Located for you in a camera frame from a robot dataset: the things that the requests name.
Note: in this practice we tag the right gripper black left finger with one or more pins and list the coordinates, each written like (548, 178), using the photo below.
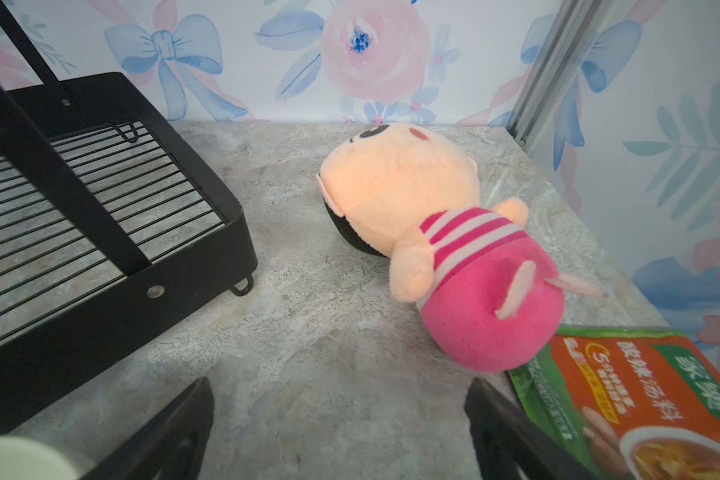
(171, 445)

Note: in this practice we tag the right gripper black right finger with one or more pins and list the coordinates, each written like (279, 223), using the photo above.
(508, 445)

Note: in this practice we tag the cream speckled bowl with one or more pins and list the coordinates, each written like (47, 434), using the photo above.
(23, 458)

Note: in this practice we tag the black wire dish rack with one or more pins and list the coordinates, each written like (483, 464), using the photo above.
(112, 228)

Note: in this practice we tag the green red soup packet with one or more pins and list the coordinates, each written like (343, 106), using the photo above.
(626, 403)

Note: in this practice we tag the pink plush doll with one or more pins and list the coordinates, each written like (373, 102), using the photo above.
(489, 295)

